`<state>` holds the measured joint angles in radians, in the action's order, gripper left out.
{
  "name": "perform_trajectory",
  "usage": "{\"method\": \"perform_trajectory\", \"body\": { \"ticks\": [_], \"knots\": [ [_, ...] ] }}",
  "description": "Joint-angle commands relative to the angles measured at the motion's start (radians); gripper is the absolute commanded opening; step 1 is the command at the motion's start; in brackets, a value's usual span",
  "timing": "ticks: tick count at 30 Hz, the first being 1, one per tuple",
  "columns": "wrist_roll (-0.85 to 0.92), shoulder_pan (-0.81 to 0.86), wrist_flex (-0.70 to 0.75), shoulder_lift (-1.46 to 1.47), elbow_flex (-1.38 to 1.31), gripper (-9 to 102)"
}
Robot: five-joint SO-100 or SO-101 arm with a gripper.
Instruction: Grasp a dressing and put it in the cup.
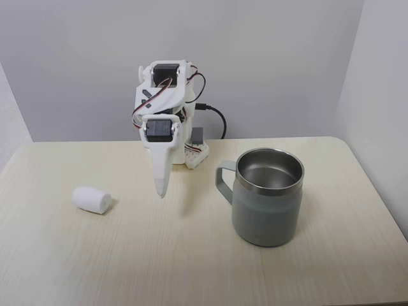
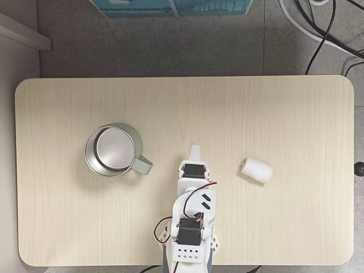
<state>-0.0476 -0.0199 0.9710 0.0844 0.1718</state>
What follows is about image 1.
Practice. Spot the white gauze dressing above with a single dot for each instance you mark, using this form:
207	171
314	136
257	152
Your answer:
90	199

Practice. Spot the grey-green steel mug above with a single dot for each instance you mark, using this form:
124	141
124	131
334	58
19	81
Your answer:
266	220

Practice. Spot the grey table clamp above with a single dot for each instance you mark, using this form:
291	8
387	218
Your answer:
198	135

